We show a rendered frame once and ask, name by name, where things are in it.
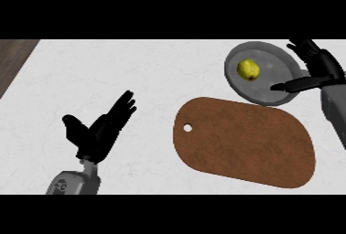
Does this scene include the brown wooden cutting board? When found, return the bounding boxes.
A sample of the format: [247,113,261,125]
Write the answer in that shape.
[172,96,317,189]

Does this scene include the grey round pan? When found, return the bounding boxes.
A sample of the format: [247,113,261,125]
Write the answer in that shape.
[224,40,311,107]

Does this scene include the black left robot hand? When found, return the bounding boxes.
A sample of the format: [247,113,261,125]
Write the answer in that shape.
[61,90,138,165]

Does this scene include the yellow pear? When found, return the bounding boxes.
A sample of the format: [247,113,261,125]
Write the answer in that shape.
[237,58,261,81]

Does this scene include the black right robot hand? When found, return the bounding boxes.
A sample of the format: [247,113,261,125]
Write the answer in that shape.
[269,39,346,93]

